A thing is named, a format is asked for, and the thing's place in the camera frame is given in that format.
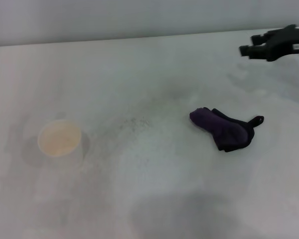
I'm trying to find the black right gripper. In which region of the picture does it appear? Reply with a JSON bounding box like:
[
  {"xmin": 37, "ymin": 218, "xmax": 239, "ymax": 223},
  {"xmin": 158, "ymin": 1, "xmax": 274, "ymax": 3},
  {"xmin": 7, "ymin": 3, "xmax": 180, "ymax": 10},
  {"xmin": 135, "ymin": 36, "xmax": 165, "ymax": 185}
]
[{"xmin": 239, "ymin": 24, "xmax": 299, "ymax": 63}]

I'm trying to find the purple rag with black edge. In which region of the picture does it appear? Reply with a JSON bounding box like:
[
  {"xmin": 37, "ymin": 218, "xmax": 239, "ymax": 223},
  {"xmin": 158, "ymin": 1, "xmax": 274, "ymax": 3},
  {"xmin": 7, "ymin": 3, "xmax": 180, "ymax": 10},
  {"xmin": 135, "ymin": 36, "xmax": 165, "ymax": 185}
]
[{"xmin": 189, "ymin": 107, "xmax": 265, "ymax": 153}]

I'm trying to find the white paper cup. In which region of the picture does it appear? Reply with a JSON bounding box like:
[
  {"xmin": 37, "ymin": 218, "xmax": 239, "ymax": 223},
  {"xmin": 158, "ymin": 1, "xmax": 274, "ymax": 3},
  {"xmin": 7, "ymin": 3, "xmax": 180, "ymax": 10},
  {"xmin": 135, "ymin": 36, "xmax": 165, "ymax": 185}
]
[{"xmin": 37, "ymin": 119, "xmax": 87, "ymax": 173}]

